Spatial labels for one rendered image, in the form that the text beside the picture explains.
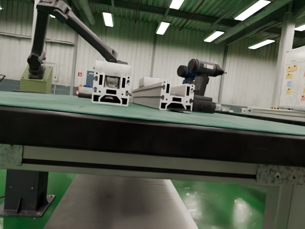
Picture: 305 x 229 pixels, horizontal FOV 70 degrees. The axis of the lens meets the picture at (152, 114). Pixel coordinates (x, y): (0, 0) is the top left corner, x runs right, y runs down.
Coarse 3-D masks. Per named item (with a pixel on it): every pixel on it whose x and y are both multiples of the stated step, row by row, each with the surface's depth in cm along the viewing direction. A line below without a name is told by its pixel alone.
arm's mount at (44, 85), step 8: (24, 72) 143; (48, 72) 147; (24, 80) 140; (32, 80) 140; (40, 80) 141; (48, 80) 145; (24, 88) 140; (32, 88) 141; (40, 88) 142; (48, 88) 147
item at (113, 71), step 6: (96, 60) 65; (96, 66) 65; (102, 66) 66; (108, 66) 66; (114, 66) 66; (120, 66) 67; (126, 66) 67; (108, 72) 66; (114, 72) 67; (120, 72) 67; (126, 72) 67; (108, 78) 68; (114, 78) 68; (108, 84) 68; (114, 84) 68
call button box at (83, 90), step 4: (80, 88) 119; (84, 88) 120; (88, 88) 120; (92, 88) 120; (80, 92) 119; (84, 92) 120; (88, 92) 120; (92, 92) 121; (80, 96) 119; (84, 96) 120; (88, 96) 120
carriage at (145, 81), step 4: (144, 76) 94; (140, 80) 104; (144, 80) 94; (148, 80) 94; (152, 80) 94; (156, 80) 95; (160, 80) 95; (168, 80) 96; (140, 84) 103; (144, 84) 94; (148, 84) 94
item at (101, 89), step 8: (96, 72) 59; (104, 80) 66; (120, 80) 62; (128, 80) 63; (96, 88) 70; (104, 88) 60; (112, 88) 60; (120, 88) 60; (128, 88) 61; (96, 96) 74; (104, 96) 83; (112, 96) 112; (120, 96) 61; (128, 96) 61; (112, 104) 60; (120, 104) 61
